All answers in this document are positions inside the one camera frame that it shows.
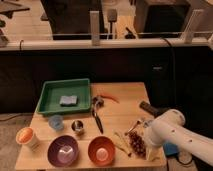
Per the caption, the bunch of dark grapes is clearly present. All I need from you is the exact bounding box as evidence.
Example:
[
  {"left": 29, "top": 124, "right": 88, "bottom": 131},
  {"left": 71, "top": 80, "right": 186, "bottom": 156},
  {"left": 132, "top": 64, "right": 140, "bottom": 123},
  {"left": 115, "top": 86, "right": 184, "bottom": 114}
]
[{"left": 129, "top": 131, "right": 146, "bottom": 157}]

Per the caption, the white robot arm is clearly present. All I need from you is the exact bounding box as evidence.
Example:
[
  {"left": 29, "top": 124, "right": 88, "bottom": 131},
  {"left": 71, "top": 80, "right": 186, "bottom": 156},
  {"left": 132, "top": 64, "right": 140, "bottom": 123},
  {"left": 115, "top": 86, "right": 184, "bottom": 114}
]
[{"left": 144, "top": 109, "right": 213, "bottom": 166}]

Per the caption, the red bowl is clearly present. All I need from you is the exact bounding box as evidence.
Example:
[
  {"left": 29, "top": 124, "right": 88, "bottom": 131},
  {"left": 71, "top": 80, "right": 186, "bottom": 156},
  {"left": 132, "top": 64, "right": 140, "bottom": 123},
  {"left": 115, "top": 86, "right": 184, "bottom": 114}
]
[{"left": 88, "top": 136, "right": 115, "bottom": 166}]

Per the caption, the purple bowl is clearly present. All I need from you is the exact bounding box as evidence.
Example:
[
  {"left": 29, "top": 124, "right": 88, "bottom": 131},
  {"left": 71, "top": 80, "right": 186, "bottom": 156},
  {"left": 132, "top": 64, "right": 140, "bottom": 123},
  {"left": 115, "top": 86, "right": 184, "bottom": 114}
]
[{"left": 47, "top": 135, "right": 79, "bottom": 167}]

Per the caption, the blue box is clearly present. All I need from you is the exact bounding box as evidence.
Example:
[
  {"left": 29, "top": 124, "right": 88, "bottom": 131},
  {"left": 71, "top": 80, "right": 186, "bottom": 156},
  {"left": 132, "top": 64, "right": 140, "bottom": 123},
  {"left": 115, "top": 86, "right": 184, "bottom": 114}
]
[{"left": 163, "top": 142, "right": 179, "bottom": 156}]

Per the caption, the blue cloth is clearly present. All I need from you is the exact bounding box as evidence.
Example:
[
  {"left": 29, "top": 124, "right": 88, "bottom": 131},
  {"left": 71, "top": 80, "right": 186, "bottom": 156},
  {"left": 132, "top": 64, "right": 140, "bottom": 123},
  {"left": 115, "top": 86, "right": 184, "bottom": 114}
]
[{"left": 143, "top": 120, "right": 154, "bottom": 128}]

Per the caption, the metal spoon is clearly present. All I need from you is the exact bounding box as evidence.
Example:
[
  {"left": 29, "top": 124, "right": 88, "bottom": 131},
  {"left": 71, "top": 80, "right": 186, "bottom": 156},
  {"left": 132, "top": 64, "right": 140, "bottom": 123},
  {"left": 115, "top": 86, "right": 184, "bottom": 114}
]
[{"left": 124, "top": 119, "right": 144, "bottom": 136}]

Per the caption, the orange carrot toy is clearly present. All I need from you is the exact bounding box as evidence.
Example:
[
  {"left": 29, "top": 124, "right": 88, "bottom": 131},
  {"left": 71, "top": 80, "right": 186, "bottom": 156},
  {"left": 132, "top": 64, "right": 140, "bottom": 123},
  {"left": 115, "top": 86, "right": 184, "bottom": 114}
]
[{"left": 100, "top": 94, "right": 119, "bottom": 103}]

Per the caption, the small blue plastic cup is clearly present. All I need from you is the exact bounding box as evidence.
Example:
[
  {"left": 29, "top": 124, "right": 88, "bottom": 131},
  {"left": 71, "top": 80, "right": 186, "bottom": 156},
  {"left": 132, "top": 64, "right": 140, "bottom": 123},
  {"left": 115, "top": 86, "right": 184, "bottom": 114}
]
[{"left": 48, "top": 115, "right": 64, "bottom": 131}]

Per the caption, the blue sponge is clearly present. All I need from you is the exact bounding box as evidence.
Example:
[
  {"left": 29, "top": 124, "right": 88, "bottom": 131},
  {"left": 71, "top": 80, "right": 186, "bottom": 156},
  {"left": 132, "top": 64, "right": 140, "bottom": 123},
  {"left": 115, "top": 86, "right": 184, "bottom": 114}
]
[{"left": 60, "top": 95, "right": 78, "bottom": 106}]

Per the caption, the green plastic tray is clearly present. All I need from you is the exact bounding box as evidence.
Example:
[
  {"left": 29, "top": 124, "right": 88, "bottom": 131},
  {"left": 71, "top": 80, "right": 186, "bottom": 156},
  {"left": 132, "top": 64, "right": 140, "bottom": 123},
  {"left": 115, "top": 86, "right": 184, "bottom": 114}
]
[{"left": 36, "top": 78, "right": 91, "bottom": 116}]

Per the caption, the orange and white cup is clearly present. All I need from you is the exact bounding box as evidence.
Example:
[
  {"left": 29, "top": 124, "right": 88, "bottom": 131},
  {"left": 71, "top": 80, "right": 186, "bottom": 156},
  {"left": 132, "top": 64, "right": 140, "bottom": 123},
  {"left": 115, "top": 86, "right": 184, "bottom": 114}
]
[{"left": 16, "top": 127, "right": 39, "bottom": 150}]

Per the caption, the black handled tool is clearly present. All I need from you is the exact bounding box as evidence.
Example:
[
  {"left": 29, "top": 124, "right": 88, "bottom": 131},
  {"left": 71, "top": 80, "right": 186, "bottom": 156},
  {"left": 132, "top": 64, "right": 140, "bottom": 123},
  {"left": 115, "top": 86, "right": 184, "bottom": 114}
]
[{"left": 139, "top": 101, "right": 167, "bottom": 117}]

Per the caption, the black handled can opener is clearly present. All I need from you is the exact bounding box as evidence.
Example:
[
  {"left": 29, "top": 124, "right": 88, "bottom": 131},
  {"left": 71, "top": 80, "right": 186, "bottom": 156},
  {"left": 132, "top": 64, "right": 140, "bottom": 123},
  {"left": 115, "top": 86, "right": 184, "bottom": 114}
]
[{"left": 92, "top": 96, "right": 104, "bottom": 132}]

